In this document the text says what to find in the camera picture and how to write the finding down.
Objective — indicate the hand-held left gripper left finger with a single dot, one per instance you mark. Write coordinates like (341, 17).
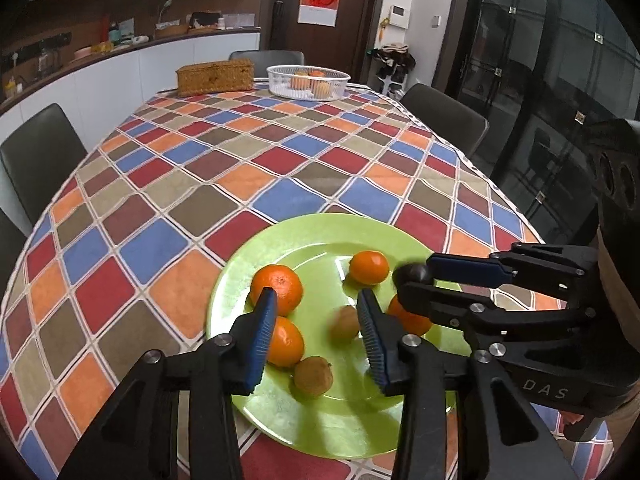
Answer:
(262, 340)

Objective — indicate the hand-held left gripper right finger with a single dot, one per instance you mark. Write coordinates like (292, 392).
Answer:
(372, 340)

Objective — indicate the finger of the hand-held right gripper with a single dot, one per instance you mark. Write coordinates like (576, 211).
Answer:
(465, 267)
(440, 302)

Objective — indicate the orange mandarin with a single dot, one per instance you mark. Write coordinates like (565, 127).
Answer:
(300, 80)
(321, 89)
(280, 282)
(316, 73)
(368, 267)
(412, 321)
(285, 342)

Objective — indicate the small brown round fruit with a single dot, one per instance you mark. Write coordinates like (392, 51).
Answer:
(345, 323)
(313, 375)

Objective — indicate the dark purple plum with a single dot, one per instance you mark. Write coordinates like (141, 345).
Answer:
(412, 274)

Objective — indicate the green plate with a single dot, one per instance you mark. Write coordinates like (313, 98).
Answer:
(320, 255)

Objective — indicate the person's right hand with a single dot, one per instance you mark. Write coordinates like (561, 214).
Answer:
(571, 417)

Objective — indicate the dark leather chair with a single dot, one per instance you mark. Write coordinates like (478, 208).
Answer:
(265, 58)
(40, 160)
(10, 240)
(445, 117)

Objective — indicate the black framed glass sliding doors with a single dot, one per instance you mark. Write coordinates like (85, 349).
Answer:
(540, 85)

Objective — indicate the pile of clothes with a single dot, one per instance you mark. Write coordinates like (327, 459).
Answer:
(392, 60)

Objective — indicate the white plastic basket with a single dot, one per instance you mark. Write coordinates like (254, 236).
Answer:
(308, 82)

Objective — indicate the woven wicker box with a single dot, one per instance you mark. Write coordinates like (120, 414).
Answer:
(214, 77)

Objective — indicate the dark wooden door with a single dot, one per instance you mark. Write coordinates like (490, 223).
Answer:
(355, 10)

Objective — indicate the white desk lamp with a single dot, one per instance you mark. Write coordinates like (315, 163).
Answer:
(164, 12)

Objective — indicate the white wall intercom panel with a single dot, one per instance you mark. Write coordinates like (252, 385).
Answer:
(398, 16)

